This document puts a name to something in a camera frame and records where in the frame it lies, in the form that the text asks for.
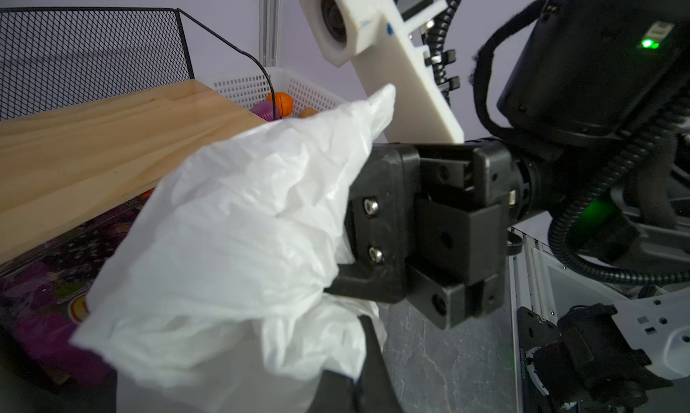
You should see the purple onion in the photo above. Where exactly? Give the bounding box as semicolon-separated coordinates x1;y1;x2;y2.
250;101;280;121

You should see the black mesh wooden shelf rack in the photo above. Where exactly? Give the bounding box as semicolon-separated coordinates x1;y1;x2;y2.
0;5;279;393

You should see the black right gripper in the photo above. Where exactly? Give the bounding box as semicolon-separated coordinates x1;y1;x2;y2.
329;140;529;330

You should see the brown potato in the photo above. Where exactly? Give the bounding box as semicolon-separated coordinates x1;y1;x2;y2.
298;107;319;119

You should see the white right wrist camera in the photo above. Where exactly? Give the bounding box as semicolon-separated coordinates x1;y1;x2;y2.
300;0;465;144

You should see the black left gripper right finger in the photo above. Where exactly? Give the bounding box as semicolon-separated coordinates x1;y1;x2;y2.
355;315;404;413

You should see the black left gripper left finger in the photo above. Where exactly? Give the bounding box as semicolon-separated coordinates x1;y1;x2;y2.
307;371;356;413

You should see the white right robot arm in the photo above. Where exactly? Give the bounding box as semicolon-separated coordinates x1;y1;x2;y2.
300;0;689;330

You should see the orange pumpkin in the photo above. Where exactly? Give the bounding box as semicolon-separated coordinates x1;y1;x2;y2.
267;92;294;117

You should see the purple snack bag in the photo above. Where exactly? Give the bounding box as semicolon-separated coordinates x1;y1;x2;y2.
1;192;151;386

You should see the white plastic grocery bag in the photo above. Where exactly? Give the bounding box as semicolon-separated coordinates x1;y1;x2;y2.
71;84;395;412

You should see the white plastic vegetable basket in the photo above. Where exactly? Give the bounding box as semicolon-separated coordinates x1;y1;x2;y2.
197;68;346;117

